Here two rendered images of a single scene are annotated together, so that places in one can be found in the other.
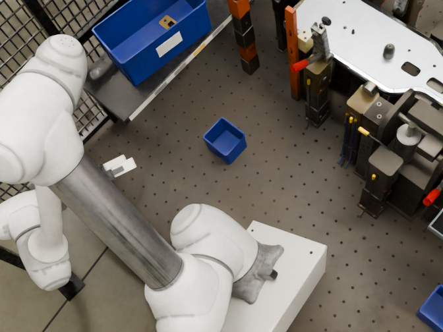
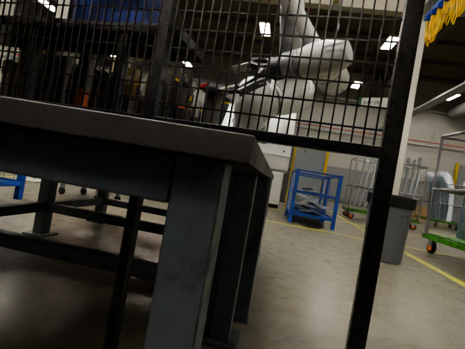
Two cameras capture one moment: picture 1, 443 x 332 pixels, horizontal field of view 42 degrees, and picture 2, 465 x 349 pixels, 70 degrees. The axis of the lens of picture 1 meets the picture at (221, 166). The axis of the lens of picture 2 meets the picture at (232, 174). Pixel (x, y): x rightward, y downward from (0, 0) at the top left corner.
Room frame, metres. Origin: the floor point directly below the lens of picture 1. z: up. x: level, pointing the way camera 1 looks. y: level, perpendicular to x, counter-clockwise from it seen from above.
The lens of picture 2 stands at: (1.62, 1.09, 0.64)
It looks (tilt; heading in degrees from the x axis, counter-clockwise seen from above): 0 degrees down; 221
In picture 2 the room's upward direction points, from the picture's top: 10 degrees clockwise
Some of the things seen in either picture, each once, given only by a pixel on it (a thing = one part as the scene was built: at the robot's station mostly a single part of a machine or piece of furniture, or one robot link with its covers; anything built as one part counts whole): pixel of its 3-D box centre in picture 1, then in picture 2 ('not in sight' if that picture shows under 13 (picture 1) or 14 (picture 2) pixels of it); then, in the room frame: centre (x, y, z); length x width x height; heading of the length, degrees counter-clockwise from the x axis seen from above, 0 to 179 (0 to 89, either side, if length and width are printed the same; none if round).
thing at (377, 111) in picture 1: (371, 143); (160, 111); (0.56, -0.43, 0.91); 0.07 x 0.05 x 0.42; 117
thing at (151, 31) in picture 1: (153, 28); (124, 16); (1.09, 0.03, 1.10); 0.30 x 0.17 x 0.13; 108
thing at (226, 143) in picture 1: (225, 141); not in sight; (0.82, -0.04, 0.74); 0.11 x 0.10 x 0.09; 27
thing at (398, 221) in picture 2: not in sight; (386, 226); (-2.36, -0.03, 0.36); 0.50 x 0.50 x 0.73
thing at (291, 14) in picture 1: (293, 59); not in sight; (0.90, -0.33, 0.95); 0.03 x 0.01 x 0.50; 27
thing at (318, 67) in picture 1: (314, 95); (129, 106); (0.79, -0.35, 0.87); 0.10 x 0.07 x 0.35; 117
